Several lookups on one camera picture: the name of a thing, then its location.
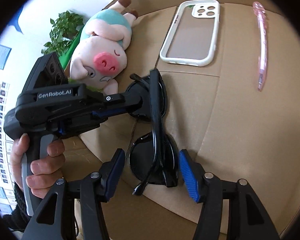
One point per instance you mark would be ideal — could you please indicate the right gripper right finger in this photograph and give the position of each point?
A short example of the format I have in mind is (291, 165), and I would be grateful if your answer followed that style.
(247, 216)

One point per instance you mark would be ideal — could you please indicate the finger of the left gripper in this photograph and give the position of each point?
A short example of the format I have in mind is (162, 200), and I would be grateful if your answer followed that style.
(130, 102)

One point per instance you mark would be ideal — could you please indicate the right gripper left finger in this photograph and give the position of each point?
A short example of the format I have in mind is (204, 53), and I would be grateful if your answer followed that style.
(54, 217)

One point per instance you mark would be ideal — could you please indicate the pig plush toy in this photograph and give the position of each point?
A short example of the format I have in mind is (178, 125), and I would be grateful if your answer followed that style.
(100, 55)

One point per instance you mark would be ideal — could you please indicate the black sunglasses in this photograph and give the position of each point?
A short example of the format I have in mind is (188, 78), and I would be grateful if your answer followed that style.
(153, 157)

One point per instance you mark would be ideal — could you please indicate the clear white phone case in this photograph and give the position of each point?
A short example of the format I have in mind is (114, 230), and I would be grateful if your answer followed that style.
(192, 37)

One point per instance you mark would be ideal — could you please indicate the pink transparent pen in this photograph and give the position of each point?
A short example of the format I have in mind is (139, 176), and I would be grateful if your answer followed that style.
(260, 14)

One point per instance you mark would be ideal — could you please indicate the black knit sleeve forearm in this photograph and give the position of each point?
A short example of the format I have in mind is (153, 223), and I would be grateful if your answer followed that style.
(18, 219)

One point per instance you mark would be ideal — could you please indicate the left hand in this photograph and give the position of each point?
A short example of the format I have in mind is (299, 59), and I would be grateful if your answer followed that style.
(45, 171)

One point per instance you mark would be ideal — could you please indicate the green potted plant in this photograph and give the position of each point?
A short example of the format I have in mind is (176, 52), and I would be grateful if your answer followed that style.
(64, 36)

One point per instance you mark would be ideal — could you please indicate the cardboard box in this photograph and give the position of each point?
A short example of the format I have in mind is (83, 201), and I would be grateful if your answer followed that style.
(216, 113)

